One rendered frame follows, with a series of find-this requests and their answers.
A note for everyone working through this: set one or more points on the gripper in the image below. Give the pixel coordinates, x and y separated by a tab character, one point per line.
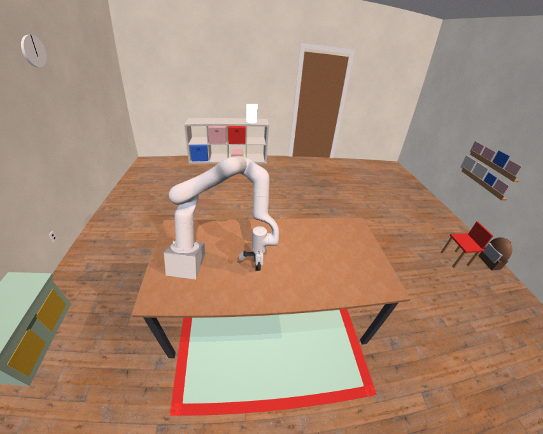
259	260

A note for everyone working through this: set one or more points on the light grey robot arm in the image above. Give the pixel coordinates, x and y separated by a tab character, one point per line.
190	189

